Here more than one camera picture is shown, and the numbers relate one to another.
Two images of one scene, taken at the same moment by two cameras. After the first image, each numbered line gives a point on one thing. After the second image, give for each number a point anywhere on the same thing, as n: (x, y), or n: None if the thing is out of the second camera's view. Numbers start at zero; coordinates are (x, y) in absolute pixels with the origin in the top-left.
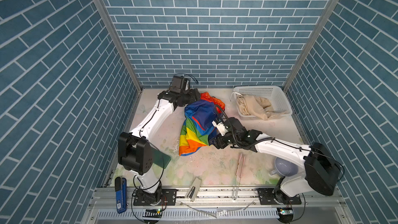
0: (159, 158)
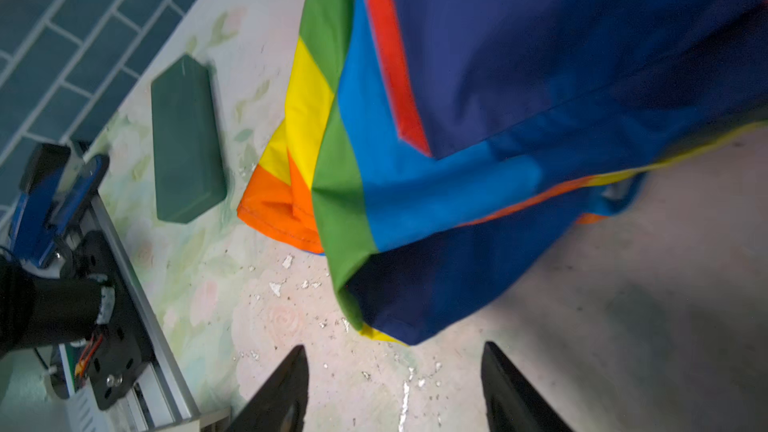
0: (189, 166)
